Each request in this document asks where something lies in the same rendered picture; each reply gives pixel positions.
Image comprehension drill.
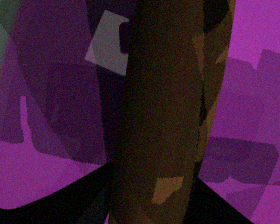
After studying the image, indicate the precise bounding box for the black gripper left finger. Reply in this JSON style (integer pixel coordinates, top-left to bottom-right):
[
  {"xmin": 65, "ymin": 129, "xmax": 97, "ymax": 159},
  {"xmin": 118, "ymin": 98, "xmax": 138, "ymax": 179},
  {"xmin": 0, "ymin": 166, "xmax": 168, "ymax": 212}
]
[{"xmin": 0, "ymin": 162, "xmax": 114, "ymax": 224}]

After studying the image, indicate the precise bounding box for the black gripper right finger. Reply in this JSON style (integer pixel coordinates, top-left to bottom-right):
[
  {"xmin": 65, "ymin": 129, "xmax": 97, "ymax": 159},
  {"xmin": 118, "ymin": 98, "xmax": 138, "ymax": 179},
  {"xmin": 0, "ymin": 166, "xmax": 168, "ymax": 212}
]
[{"xmin": 181, "ymin": 178, "xmax": 255, "ymax": 224}]

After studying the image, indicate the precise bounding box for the brown cylinder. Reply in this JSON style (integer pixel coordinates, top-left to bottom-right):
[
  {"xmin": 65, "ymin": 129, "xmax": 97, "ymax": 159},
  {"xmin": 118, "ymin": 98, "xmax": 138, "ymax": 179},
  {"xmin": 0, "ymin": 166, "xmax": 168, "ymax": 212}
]
[{"xmin": 107, "ymin": 0, "xmax": 236, "ymax": 224}]

